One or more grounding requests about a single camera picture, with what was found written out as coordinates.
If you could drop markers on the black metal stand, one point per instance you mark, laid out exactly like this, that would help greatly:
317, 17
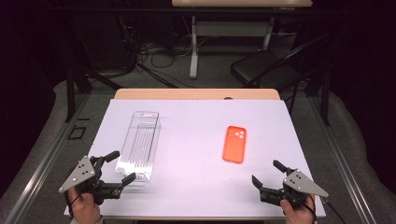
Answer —
70, 93
325, 99

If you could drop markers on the person's right hand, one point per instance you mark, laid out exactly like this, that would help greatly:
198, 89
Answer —
299, 215

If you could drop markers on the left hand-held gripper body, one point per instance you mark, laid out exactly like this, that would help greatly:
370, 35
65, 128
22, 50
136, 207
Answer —
79, 173

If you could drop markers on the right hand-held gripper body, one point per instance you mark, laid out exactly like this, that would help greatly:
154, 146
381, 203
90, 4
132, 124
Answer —
300, 183

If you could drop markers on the dark curtain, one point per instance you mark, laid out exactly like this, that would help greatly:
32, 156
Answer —
25, 77
367, 77

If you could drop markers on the black folding chair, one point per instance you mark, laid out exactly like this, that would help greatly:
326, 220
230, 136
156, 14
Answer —
264, 67

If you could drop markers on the person's left hand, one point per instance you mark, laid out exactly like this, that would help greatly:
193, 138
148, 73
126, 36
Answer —
84, 210

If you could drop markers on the orange phone case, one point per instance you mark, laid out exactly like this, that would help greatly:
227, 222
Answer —
234, 147

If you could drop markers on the light wooden table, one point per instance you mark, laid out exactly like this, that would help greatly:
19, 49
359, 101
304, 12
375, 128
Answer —
196, 94

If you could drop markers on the clear plastic box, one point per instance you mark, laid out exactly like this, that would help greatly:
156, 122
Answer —
140, 146

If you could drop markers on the white table mat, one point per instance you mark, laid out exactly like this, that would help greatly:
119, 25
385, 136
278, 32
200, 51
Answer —
193, 161

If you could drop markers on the black equipment cabinet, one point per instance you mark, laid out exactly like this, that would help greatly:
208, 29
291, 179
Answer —
102, 40

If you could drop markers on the aluminium floor rail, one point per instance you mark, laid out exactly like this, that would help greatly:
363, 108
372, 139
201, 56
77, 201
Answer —
345, 174
40, 168

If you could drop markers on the white-legged background desk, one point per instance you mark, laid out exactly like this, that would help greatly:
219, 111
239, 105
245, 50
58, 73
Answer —
232, 28

